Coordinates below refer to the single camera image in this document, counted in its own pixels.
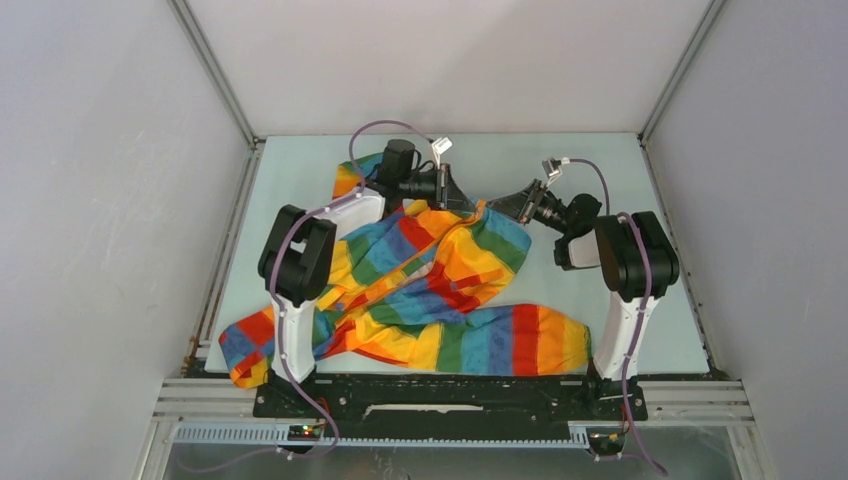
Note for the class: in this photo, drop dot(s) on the right aluminium corner post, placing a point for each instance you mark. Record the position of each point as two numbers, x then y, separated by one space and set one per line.
684 64

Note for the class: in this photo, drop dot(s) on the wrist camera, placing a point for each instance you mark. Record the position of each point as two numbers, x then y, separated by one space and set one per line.
552 168
438 147

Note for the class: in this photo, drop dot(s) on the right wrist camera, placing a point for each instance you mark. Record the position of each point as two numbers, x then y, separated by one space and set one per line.
552 168

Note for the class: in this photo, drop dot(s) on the white cable duct strip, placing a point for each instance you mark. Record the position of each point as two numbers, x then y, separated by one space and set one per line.
290 435

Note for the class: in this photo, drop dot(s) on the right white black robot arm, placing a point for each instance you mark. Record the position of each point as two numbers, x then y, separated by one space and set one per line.
637 263

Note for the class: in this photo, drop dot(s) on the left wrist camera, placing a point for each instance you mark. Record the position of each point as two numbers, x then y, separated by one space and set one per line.
438 147

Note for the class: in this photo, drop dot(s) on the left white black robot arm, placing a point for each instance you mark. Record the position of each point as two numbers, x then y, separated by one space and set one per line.
295 263

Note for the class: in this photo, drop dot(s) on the aluminium corner post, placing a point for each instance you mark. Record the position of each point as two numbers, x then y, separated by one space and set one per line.
199 42
684 64

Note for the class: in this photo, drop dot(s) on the left aluminium corner post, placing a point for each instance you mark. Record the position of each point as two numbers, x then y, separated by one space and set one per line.
199 42

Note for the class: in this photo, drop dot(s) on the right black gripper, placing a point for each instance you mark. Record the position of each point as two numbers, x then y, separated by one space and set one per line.
517 205

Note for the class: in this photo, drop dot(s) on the aluminium front frame rail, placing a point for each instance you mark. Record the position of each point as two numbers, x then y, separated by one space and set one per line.
669 402

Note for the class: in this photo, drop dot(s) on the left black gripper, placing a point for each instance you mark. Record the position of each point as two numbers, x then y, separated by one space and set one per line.
446 194

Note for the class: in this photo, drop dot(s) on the rainbow striped jacket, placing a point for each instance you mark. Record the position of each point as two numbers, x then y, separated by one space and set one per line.
416 290

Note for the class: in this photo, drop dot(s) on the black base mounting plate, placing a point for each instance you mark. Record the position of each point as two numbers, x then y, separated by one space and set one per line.
445 406

